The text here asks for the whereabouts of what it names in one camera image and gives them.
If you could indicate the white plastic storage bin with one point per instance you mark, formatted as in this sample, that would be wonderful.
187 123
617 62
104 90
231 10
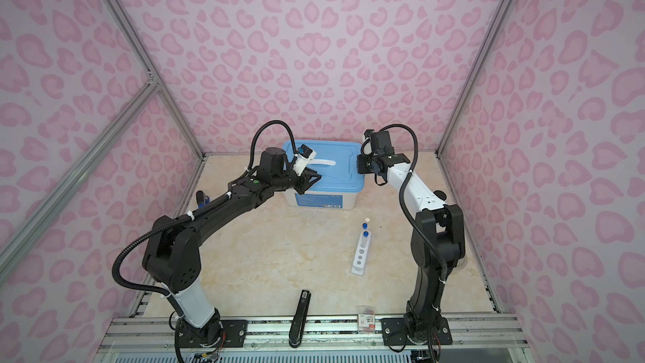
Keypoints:
340 201

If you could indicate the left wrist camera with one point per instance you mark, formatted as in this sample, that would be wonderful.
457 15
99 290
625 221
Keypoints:
303 156

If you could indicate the staples box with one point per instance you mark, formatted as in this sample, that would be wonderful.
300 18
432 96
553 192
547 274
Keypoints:
366 319

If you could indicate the black stapler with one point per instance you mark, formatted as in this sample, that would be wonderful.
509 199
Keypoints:
299 320

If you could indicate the white test tube rack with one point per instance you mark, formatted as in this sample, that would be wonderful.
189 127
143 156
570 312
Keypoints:
360 259

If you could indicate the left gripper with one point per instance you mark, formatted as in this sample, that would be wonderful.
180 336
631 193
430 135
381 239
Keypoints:
305 183

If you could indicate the pink jar black lid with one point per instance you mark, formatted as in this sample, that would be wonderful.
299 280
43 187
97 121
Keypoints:
441 195

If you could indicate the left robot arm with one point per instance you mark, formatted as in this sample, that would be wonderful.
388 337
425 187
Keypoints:
173 254

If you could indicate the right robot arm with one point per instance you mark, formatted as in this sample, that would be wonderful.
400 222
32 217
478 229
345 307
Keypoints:
438 238

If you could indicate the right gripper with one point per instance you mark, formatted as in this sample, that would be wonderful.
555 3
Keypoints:
361 164

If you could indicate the blue plastic bin lid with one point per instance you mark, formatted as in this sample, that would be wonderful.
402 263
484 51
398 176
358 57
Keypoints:
336 163

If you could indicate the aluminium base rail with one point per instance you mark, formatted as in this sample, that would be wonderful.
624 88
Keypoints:
333 338

